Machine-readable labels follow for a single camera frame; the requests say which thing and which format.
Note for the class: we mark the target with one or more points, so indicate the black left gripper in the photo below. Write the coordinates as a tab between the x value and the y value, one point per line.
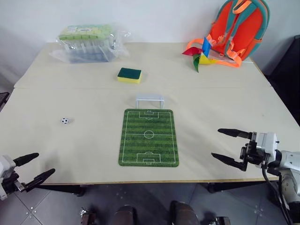
10	182

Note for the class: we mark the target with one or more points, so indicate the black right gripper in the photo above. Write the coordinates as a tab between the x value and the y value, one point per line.
252	154

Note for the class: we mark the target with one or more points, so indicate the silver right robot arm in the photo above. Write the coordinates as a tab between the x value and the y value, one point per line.
291	164

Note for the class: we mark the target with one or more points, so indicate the small soccer ball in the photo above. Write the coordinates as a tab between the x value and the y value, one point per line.
64	121

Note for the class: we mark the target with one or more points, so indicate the green soccer field mat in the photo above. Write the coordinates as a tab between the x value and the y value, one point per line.
148	138

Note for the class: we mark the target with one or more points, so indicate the dark metal-edged shape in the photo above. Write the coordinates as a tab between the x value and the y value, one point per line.
87	216
220	220

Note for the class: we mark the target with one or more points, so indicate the dark object beside table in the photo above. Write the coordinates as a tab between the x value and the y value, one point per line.
3	100

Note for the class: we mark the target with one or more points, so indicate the dark rounded shape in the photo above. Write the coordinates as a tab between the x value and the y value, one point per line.
184	213
125	215

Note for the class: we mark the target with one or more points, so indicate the small white goal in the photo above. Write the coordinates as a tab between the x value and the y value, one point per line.
150	98

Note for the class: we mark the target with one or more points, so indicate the colourful paper pinwheel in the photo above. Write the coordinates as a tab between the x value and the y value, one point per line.
199	52

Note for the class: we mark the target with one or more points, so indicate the orange and teal backpack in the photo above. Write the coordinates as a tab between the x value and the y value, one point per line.
241	30

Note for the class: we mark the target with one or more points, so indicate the yellow and green sponge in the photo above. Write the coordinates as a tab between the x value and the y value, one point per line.
129	75

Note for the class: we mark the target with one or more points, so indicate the plastic-wrapped sponge pack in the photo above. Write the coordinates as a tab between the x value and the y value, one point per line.
90	44

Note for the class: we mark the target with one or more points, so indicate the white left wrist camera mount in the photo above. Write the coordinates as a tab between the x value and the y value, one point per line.
5	164

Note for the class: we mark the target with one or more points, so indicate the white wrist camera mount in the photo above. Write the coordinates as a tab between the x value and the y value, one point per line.
268	141
5	164

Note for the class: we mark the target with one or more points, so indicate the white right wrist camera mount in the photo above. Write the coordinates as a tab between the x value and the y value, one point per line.
268	141

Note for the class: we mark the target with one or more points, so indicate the black table frame bar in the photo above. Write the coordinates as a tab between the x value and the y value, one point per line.
234	186

